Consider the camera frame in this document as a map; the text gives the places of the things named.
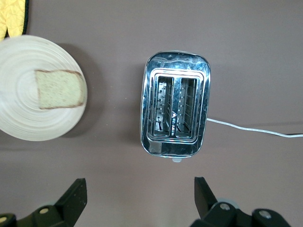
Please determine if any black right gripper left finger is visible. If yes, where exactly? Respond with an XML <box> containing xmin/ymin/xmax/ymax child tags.
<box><xmin>16</xmin><ymin>178</ymin><xmax>88</xmax><ymax>227</ymax></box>

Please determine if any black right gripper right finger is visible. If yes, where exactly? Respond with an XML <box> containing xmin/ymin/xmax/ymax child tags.
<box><xmin>188</xmin><ymin>176</ymin><xmax>253</xmax><ymax>227</ymax></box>

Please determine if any round wooden plate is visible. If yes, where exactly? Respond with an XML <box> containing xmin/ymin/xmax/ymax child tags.
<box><xmin>0</xmin><ymin>35</ymin><xmax>88</xmax><ymax>142</ymax></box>

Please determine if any brown toast slice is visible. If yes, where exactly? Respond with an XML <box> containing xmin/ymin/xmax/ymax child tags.
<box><xmin>35</xmin><ymin>69</ymin><xmax>87</xmax><ymax>110</ymax></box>

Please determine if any chrome and cream toaster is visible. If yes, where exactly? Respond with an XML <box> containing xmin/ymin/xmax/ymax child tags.
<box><xmin>140</xmin><ymin>50</ymin><xmax>212</xmax><ymax>164</ymax></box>

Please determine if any brown table cover cloth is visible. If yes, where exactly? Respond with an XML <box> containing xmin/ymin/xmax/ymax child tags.
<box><xmin>0</xmin><ymin>0</ymin><xmax>303</xmax><ymax>227</ymax></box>

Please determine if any yellow quilted oven mitt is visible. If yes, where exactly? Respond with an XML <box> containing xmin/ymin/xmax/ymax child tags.
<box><xmin>0</xmin><ymin>0</ymin><xmax>30</xmax><ymax>41</ymax></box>

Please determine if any white toaster power cable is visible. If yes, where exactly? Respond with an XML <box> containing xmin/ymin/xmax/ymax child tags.
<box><xmin>206</xmin><ymin>118</ymin><xmax>303</xmax><ymax>139</ymax></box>

